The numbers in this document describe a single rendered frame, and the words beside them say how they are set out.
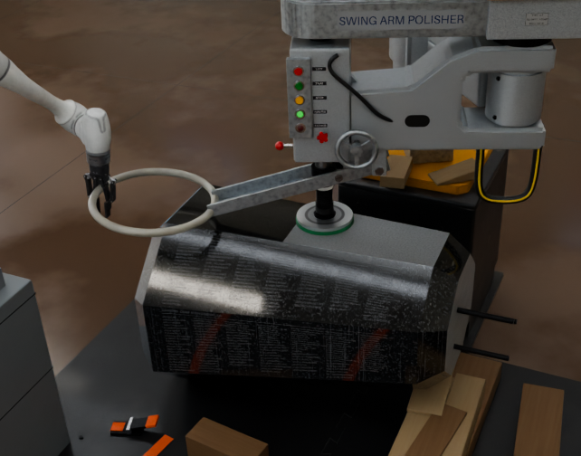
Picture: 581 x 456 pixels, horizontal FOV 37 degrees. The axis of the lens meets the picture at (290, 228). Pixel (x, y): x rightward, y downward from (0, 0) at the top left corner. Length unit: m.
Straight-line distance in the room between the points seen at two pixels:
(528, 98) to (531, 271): 1.65
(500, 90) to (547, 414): 1.31
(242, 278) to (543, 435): 1.28
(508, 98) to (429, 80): 0.27
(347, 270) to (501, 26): 0.98
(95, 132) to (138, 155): 2.47
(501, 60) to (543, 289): 1.72
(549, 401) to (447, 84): 1.38
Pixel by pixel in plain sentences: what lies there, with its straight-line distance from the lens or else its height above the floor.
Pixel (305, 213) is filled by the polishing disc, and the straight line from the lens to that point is 3.28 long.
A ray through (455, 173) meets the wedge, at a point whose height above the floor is 0.81.
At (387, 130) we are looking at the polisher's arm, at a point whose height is 1.22.
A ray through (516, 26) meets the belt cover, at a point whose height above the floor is 1.59.
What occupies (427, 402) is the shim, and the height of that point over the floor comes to 0.22.
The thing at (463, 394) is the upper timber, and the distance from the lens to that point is 3.43.
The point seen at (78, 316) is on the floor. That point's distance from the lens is 4.31.
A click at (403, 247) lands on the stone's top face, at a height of 0.80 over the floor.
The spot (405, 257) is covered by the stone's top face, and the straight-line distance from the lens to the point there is 3.08.
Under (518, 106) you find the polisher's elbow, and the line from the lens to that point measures 3.01.
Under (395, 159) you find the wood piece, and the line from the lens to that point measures 3.66.
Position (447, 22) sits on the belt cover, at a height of 1.60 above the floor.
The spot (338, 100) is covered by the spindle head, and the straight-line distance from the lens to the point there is 2.94.
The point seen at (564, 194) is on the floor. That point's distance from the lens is 5.22.
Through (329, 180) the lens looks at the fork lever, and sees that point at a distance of 3.13.
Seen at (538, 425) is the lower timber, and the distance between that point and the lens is 3.52.
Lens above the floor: 2.51
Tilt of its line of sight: 32 degrees down
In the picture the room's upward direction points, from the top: 3 degrees counter-clockwise
